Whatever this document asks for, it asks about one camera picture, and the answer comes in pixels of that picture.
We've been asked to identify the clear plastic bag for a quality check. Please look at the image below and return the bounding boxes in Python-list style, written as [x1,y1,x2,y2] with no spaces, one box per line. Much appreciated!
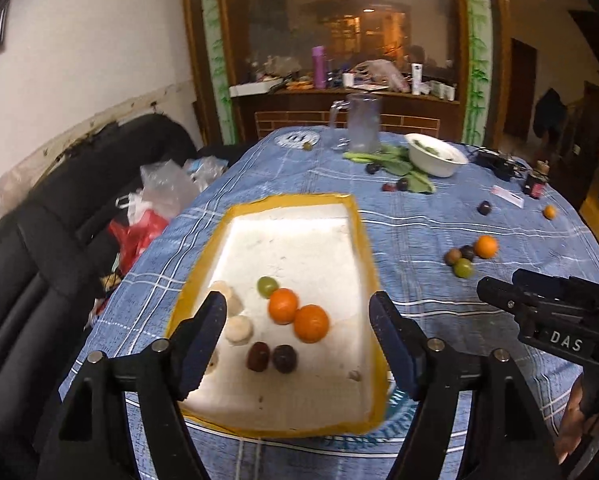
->
[140,160,200,218]

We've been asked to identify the green leaf scraps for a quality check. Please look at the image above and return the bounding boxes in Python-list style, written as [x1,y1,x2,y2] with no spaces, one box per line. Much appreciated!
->
[412,139,453,161]

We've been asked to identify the green leafy vegetable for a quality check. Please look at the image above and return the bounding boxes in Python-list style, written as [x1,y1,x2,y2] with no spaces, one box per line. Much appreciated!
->
[343,144,436,195]

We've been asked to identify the purple bottle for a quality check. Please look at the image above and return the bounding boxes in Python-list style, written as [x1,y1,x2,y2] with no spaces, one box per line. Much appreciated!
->
[312,46,327,90]

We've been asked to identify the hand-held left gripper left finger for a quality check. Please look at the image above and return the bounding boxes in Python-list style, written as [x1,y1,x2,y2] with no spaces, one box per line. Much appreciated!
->
[44,290,228,480]

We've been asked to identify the wooden mirror cabinet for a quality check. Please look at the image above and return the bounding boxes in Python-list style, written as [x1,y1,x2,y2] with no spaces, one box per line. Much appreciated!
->
[182,0,510,147]

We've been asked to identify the dark red jujube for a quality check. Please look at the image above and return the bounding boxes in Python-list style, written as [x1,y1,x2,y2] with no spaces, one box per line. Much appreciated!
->
[246,341,271,372]

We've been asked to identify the crumpled plastic bag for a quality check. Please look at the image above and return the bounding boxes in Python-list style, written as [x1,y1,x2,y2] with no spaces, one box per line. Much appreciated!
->
[355,59,411,93]

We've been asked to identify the red plastic bag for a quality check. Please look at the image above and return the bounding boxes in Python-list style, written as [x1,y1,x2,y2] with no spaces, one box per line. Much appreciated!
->
[108,209,170,273]

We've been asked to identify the white foam box yellow tape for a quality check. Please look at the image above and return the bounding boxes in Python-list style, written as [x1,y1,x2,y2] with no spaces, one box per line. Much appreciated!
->
[165,192,395,436]

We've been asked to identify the black sofa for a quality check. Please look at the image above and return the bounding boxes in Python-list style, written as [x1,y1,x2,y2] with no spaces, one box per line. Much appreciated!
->
[0,114,200,480]

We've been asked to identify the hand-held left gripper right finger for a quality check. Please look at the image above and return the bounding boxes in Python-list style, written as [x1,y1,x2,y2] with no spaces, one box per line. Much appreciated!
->
[368,291,563,480]

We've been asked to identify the white flat box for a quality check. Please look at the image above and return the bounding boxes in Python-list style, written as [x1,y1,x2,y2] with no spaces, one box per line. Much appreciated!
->
[229,79,285,98]

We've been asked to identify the black electronic device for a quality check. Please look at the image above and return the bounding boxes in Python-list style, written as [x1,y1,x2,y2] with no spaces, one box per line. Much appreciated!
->
[492,155,519,182]

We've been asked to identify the white bowl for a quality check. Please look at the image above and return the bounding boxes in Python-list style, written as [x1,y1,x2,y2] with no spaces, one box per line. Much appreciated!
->
[404,133,469,178]

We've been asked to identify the blue plaid tablecloth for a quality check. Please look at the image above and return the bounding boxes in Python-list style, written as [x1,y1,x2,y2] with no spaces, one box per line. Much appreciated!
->
[59,126,599,480]

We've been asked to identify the brown wooden door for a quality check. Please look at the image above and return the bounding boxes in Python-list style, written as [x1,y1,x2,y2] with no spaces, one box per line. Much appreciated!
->
[509,37,537,143]

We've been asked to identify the large orange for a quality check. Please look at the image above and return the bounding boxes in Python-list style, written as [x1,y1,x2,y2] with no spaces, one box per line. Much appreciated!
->
[474,235,499,259]

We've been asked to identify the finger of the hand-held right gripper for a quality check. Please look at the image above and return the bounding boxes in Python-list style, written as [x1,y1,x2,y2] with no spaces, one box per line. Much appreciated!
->
[477,276,523,322]
[512,269,571,294]

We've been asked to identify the dark hanging garment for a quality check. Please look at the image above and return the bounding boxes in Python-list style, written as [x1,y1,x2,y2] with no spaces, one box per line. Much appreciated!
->
[534,87,567,142]

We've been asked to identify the clear glass pitcher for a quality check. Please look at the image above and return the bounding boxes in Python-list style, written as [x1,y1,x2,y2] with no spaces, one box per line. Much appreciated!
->
[328,93,383,155]

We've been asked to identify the black box red label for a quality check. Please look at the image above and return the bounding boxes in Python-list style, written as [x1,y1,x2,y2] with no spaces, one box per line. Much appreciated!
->
[524,172,547,200]

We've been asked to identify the person's right hand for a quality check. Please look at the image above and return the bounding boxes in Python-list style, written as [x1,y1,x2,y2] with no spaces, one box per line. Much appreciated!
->
[554,376,599,466]

